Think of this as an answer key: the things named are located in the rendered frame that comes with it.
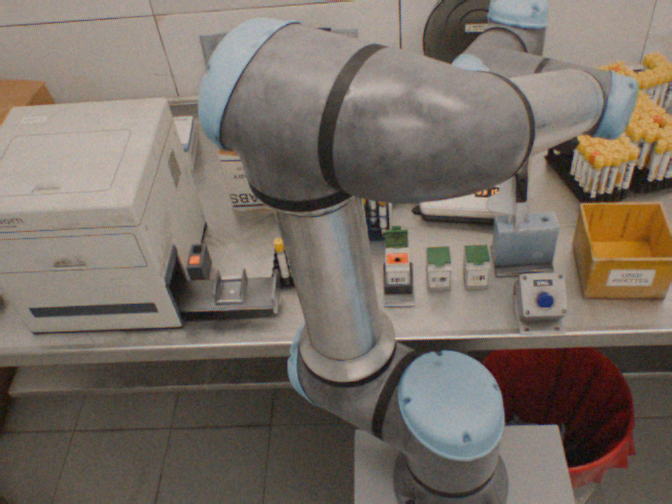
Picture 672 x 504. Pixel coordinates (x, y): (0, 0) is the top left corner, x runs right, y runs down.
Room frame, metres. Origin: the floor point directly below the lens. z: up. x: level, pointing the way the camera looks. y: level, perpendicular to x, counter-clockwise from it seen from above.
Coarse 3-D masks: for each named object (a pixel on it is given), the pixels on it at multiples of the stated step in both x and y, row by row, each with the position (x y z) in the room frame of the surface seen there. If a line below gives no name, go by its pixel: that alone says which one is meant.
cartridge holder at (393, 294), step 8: (384, 264) 0.83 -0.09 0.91; (384, 272) 0.81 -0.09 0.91; (384, 280) 0.79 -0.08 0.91; (384, 288) 0.78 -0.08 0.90; (392, 288) 0.78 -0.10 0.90; (400, 288) 0.77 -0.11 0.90; (408, 288) 0.77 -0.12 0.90; (384, 296) 0.77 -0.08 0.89; (392, 296) 0.77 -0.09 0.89; (400, 296) 0.77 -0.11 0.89; (408, 296) 0.77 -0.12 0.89; (384, 304) 0.76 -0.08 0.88; (392, 304) 0.76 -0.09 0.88; (400, 304) 0.76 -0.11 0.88; (408, 304) 0.75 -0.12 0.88
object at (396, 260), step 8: (392, 256) 0.81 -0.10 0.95; (400, 256) 0.80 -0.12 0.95; (408, 256) 0.80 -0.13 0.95; (392, 264) 0.79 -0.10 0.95; (400, 264) 0.79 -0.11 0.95; (408, 264) 0.78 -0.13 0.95; (392, 272) 0.78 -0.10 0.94; (400, 272) 0.78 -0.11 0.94; (408, 272) 0.78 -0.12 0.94; (392, 280) 0.78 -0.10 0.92; (400, 280) 0.78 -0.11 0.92; (408, 280) 0.78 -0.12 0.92
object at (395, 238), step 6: (396, 228) 0.83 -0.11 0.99; (390, 234) 0.83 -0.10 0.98; (396, 234) 0.83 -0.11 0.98; (402, 234) 0.83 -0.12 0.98; (390, 240) 0.83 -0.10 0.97; (396, 240) 0.83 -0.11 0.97; (402, 240) 0.83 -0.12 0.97; (390, 246) 0.83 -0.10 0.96; (396, 246) 0.83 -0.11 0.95; (402, 246) 0.82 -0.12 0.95
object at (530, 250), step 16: (496, 224) 0.83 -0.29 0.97; (512, 224) 0.82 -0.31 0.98; (528, 224) 0.81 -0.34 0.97; (544, 224) 0.81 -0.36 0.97; (496, 240) 0.82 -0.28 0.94; (512, 240) 0.80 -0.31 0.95; (528, 240) 0.80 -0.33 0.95; (544, 240) 0.80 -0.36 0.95; (496, 256) 0.81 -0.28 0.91; (512, 256) 0.80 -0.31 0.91; (528, 256) 0.80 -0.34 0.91; (544, 256) 0.80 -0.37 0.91; (496, 272) 0.80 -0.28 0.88; (512, 272) 0.79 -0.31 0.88; (528, 272) 0.79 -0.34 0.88; (544, 272) 0.78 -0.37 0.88
